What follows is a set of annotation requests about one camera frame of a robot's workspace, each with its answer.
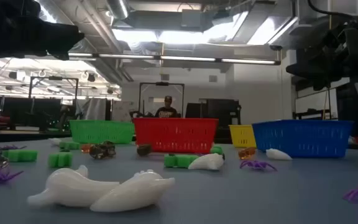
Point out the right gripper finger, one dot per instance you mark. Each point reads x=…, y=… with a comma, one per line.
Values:
x=312, y=73

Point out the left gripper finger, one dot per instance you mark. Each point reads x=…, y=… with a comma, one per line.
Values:
x=62, y=39

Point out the white plastic ghost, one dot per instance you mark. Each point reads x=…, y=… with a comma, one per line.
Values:
x=207, y=161
x=55, y=142
x=277, y=154
x=70, y=188
x=132, y=193

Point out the orange translucent pumpkin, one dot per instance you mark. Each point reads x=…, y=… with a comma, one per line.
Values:
x=85, y=148
x=247, y=153

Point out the blue plastic basket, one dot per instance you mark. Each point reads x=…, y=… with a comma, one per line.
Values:
x=303, y=138

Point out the grey fabric cover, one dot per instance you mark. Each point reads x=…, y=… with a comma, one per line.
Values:
x=92, y=109

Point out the white poster board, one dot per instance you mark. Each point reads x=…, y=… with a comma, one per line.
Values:
x=121, y=110

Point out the black equipment cabinet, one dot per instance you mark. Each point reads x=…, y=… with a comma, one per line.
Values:
x=225, y=110

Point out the yellow plastic basket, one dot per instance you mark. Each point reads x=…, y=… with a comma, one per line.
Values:
x=241, y=136

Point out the green plastic basket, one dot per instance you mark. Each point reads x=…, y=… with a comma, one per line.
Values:
x=101, y=132

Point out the dark workbench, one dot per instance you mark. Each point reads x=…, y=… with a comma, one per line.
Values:
x=26, y=137

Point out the long ceiling light bar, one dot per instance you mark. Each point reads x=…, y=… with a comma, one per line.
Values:
x=185, y=58

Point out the person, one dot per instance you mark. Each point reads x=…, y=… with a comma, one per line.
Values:
x=166, y=112

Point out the red plastic basket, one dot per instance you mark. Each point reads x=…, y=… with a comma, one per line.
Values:
x=176, y=135

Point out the white wall board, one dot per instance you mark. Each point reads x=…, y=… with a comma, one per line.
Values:
x=312, y=102

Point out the black metal gantry frame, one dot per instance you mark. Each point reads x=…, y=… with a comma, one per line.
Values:
x=162, y=83
x=53, y=78

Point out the small round silver duct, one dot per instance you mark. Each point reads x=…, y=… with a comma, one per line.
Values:
x=117, y=7

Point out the grey wall vent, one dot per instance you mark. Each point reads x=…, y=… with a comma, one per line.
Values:
x=213, y=78
x=165, y=77

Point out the rectangular metal air duct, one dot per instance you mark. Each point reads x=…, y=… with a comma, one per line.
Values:
x=166, y=21

